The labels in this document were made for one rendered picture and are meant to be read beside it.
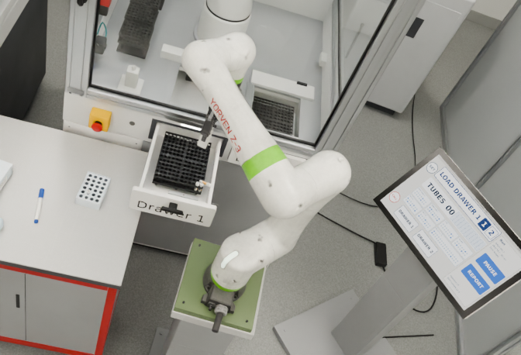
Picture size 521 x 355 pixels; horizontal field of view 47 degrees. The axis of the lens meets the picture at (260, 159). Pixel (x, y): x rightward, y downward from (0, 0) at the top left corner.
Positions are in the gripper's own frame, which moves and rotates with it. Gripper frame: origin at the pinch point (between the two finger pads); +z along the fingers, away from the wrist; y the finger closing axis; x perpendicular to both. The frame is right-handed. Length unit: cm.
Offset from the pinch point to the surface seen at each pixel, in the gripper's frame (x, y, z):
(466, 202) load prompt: 91, -20, -4
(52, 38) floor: -124, -142, 103
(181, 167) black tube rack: -4.9, -6.7, 23.9
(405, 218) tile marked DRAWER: 76, -17, 12
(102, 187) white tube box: -27.4, 6.0, 36.7
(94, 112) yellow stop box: -42.1, -13.0, 22.6
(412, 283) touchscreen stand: 93, -15, 38
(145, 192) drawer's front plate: -11.2, 11.8, 23.0
